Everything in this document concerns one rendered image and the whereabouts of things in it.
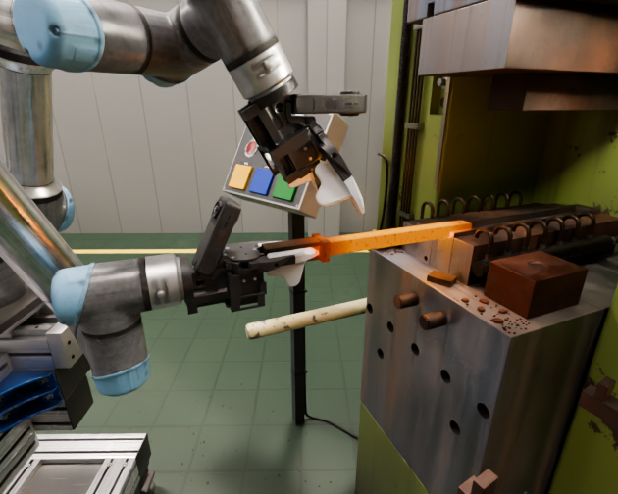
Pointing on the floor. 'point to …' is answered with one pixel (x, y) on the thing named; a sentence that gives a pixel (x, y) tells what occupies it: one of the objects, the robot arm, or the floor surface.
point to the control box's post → (297, 329)
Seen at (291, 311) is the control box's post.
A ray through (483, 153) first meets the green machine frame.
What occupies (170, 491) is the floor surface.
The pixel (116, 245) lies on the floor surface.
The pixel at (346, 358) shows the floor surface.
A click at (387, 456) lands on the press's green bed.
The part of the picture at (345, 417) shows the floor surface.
